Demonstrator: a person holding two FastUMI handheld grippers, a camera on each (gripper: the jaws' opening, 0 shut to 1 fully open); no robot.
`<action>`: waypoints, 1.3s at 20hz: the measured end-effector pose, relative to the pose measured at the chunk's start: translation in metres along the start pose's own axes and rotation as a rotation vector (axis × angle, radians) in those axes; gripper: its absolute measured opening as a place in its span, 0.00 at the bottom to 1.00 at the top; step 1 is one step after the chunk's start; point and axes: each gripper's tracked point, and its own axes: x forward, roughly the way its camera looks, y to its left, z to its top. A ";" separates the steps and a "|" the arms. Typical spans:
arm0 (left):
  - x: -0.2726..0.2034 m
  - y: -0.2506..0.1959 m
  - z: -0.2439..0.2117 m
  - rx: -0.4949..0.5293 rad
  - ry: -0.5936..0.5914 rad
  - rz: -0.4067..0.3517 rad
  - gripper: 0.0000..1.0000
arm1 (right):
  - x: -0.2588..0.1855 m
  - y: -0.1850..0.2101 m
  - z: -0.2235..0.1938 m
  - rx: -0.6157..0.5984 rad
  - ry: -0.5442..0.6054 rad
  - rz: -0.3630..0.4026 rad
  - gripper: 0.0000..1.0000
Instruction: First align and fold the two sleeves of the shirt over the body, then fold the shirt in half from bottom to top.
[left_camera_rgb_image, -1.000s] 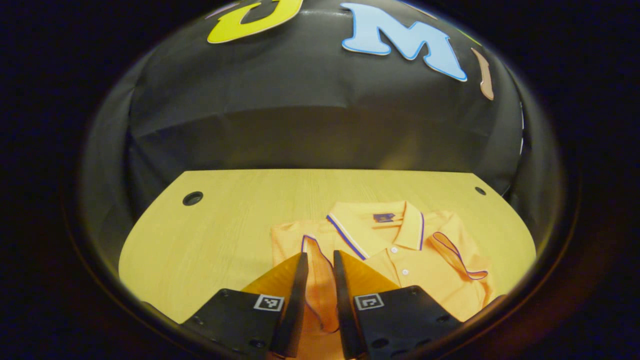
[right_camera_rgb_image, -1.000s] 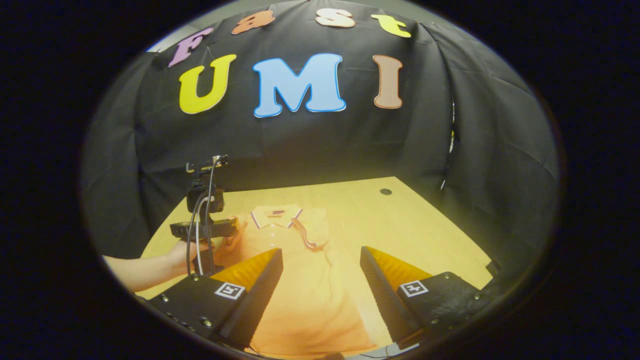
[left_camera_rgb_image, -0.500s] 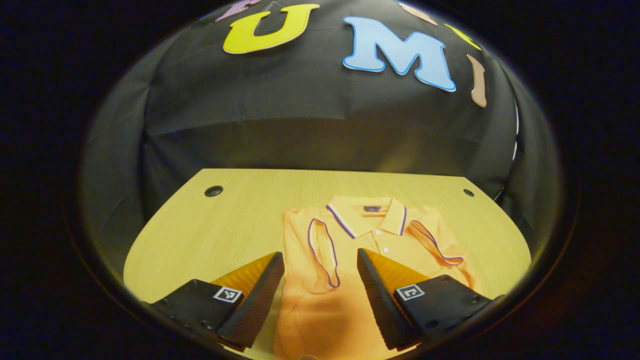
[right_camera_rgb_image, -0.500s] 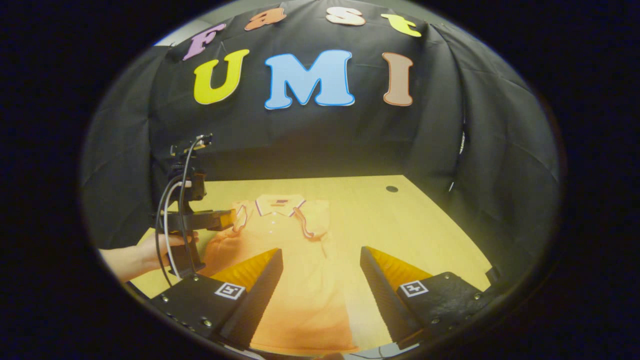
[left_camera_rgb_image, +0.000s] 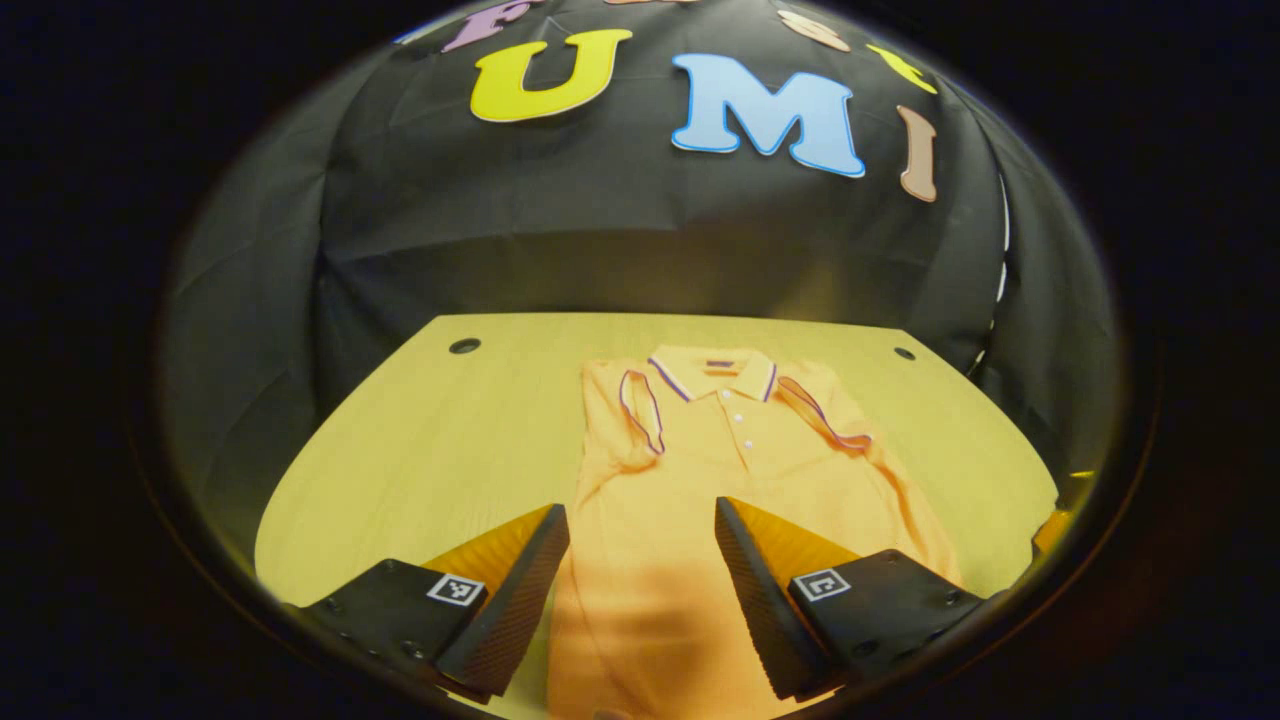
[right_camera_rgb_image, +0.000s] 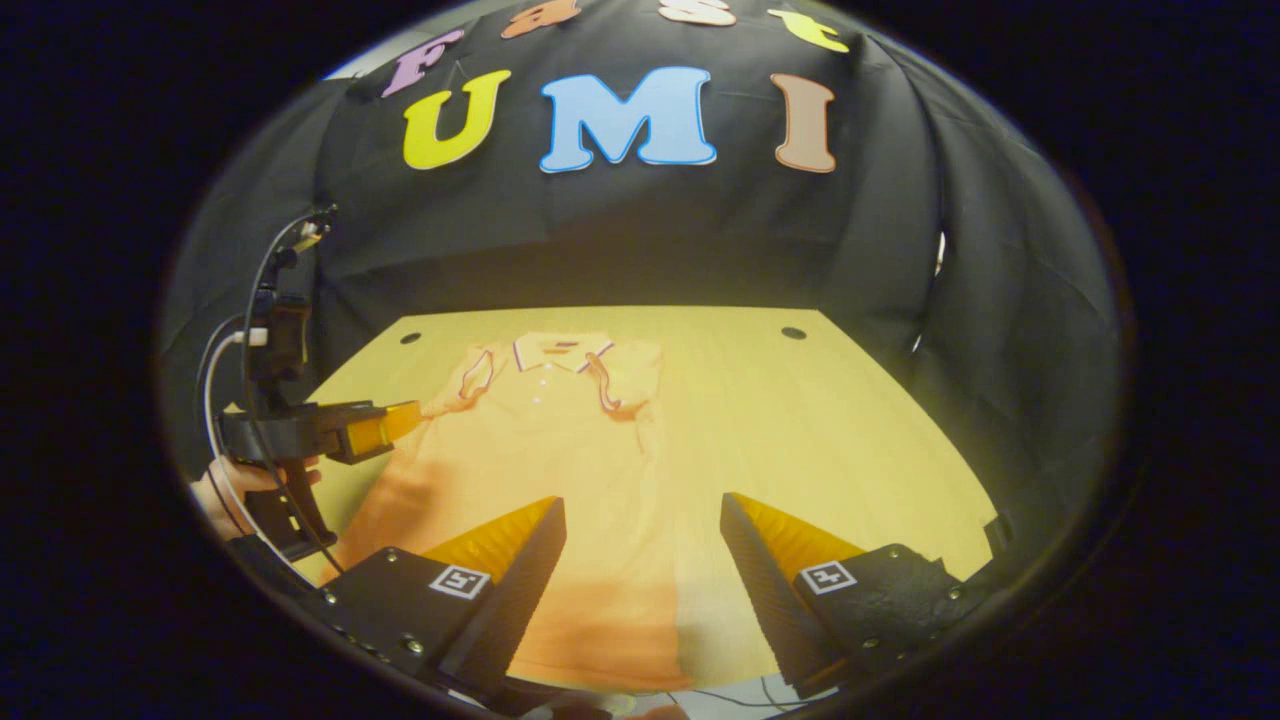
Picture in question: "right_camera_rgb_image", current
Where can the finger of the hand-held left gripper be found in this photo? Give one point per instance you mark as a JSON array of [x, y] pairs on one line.
[[385, 425]]

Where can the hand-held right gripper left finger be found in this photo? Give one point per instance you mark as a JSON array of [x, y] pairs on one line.
[[515, 600]]

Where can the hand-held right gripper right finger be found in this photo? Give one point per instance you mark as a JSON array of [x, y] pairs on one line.
[[765, 600]]

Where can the orange T-shirt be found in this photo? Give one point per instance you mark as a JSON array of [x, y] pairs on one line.
[[560, 470]]

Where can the black backdrop cloth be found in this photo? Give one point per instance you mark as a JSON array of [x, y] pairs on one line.
[[640, 230]]

